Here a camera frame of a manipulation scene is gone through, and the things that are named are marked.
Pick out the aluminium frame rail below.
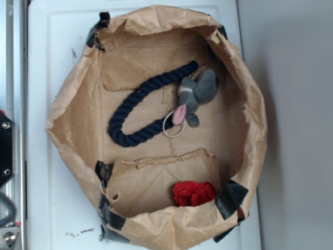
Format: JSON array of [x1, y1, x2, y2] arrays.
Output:
[[1, 1, 29, 249]]

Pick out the white ring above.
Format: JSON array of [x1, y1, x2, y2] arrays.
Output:
[[162, 110, 186, 139]]

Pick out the grey plush mouse toy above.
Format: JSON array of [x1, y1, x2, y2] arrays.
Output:
[[172, 69, 220, 128]]

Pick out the red crumpled cloth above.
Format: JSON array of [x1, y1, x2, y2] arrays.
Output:
[[172, 181, 216, 206]]

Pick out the brown paper bag bin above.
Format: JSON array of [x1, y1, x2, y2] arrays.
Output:
[[46, 5, 267, 249]]

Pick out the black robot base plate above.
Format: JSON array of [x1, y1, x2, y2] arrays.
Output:
[[0, 109, 15, 189]]

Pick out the dark blue rope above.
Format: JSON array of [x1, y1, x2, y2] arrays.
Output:
[[108, 60, 200, 148]]

